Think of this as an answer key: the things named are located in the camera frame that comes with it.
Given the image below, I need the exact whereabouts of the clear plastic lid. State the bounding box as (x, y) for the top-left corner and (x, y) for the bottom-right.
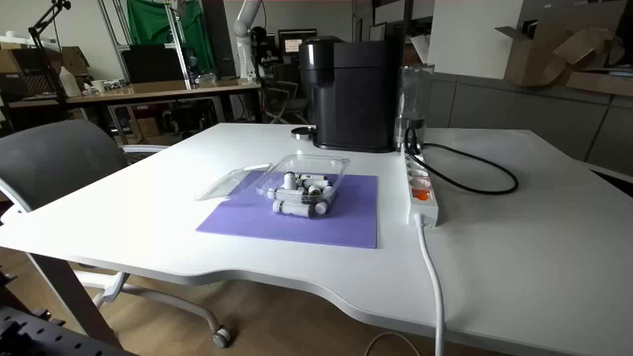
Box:
(193, 162), (274, 204)

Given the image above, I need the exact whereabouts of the clear plastic bowl container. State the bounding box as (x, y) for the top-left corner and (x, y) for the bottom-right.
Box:
(253, 152), (352, 219)

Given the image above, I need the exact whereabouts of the long white cylinder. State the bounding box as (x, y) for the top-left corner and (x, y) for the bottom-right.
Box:
(271, 198), (330, 219)

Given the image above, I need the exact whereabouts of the purple mat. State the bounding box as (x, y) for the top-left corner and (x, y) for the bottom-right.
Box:
(195, 168), (381, 251)

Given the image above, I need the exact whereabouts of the black coffee machine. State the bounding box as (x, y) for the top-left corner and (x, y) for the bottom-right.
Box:
(296, 35), (405, 154)

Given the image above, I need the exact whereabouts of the black office chair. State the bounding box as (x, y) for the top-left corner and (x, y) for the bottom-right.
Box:
(259, 61), (306, 124)

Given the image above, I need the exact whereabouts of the white power strip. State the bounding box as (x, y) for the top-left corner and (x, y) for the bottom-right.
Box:
(401, 146), (441, 229)

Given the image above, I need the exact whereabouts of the clear water tank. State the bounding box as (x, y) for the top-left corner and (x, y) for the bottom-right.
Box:
(397, 63), (437, 150)

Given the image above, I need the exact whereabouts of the computer monitor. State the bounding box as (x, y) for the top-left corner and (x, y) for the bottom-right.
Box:
(274, 26), (320, 59)

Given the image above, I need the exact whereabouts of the wooden desk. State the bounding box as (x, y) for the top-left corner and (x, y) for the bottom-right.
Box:
(0, 77), (263, 144)

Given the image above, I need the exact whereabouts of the white cabinet panel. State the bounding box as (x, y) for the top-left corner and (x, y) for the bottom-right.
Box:
(425, 0), (526, 81)

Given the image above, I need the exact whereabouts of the gray cabinet row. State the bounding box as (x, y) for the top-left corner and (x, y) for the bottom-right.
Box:
(431, 71), (633, 178)

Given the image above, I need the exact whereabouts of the green cloth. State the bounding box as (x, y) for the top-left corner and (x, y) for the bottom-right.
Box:
(126, 0), (217, 75)

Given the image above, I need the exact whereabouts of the cardboard box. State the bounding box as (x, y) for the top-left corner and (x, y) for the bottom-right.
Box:
(494, 0), (633, 99)

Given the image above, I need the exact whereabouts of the gray office chair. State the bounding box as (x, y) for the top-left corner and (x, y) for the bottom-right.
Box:
(0, 116), (237, 352)

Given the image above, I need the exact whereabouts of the metal table leg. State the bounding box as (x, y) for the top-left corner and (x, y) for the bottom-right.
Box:
(25, 253), (124, 350)

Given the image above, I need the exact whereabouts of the black desk lamp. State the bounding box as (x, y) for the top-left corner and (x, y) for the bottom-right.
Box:
(25, 0), (73, 111)

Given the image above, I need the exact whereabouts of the black pegboard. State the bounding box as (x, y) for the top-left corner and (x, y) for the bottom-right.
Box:
(0, 302), (134, 356)

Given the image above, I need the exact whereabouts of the white power cable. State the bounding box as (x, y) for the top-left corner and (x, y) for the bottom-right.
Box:
(413, 219), (447, 356)

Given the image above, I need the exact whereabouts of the black power cable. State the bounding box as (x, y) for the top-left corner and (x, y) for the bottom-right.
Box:
(403, 124), (520, 198)

